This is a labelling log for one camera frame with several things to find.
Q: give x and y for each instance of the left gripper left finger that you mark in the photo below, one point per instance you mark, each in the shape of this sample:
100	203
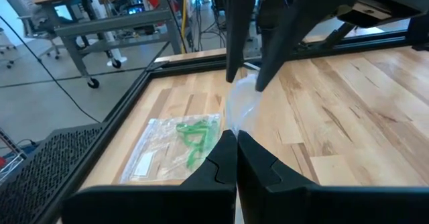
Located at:
167	204

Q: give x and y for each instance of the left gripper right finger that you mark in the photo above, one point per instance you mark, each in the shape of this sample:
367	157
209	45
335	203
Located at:
318	205

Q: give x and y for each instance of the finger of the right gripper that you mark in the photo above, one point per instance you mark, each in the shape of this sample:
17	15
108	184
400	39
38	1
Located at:
301	23
239	23

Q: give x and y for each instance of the clear plastic zip bag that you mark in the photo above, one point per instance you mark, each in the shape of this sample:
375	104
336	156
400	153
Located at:
157	157
241	106

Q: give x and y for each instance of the black computer tower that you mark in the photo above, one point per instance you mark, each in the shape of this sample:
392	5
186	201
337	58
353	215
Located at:
135	10

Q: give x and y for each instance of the grey wheeled workbench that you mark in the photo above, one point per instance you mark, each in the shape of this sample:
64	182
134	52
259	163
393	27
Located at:
114	21

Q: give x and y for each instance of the black perforated metal case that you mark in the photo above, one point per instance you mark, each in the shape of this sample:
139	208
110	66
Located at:
43	170

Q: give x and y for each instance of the person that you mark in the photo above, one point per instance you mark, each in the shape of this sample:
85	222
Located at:
31	6

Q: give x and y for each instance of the grey office chair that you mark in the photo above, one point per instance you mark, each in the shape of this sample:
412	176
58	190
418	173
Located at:
16	6

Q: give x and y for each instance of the white office chair base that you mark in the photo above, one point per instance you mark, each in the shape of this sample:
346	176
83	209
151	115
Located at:
5	44

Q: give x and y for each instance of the black metal table frame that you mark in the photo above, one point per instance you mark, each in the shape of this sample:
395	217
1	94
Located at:
134	93

